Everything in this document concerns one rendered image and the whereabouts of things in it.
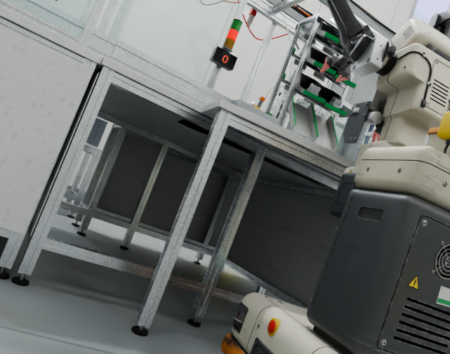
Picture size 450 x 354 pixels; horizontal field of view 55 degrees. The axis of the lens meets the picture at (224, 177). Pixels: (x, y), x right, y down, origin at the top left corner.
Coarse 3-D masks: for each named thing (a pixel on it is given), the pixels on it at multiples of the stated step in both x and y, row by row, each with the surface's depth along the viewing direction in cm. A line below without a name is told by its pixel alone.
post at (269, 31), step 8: (272, 24) 333; (272, 32) 334; (264, 40) 333; (264, 48) 333; (256, 56) 334; (264, 56) 333; (256, 64) 330; (256, 72) 331; (248, 80) 331; (248, 88) 329; (248, 96) 330
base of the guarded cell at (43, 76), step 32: (0, 32) 141; (32, 32) 147; (0, 64) 142; (32, 64) 146; (64, 64) 151; (96, 64) 156; (0, 96) 143; (32, 96) 147; (64, 96) 152; (0, 128) 144; (32, 128) 148; (64, 128) 153; (0, 160) 145; (32, 160) 149; (0, 192) 146; (32, 192) 150; (0, 224) 147; (0, 256) 152
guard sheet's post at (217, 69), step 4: (244, 0) 220; (240, 4) 218; (244, 4) 219; (240, 8) 218; (244, 8) 220; (240, 12) 219; (236, 16) 218; (240, 16) 219; (216, 68) 216; (220, 68) 217; (216, 72) 217; (212, 76) 215; (216, 76) 216; (212, 80) 215; (208, 84) 216; (212, 84) 216; (212, 88) 216
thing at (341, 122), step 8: (304, 104) 336; (344, 120) 312; (336, 128) 309; (344, 128) 312; (368, 128) 322; (368, 136) 323; (344, 144) 314; (360, 144) 320; (336, 152) 311; (344, 152) 314
